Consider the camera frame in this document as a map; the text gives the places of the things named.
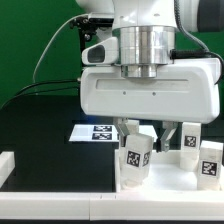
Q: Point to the white front fence bar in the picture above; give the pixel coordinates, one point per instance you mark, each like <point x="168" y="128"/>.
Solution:
<point x="155" y="205"/>

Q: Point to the white side fence block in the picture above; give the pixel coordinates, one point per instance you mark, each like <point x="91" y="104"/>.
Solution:
<point x="7" y="165"/>

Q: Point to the white square table top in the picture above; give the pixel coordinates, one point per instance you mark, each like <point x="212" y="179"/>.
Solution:
<point x="164" y="174"/>

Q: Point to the black camera on stand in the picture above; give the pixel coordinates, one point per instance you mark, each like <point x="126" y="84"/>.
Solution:
<point x="91" y="22"/>

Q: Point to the white base tag plate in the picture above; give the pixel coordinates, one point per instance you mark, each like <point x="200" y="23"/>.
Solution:
<point x="94" y="133"/>

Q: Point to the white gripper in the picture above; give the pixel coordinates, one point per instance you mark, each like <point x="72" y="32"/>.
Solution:
<point x="183" y="91"/>

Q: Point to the black camera stand pole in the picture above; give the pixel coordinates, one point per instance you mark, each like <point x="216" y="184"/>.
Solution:
<point x="83" y="39"/>

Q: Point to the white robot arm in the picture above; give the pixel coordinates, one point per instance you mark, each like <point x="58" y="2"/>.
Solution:
<point x="136" y="72"/>

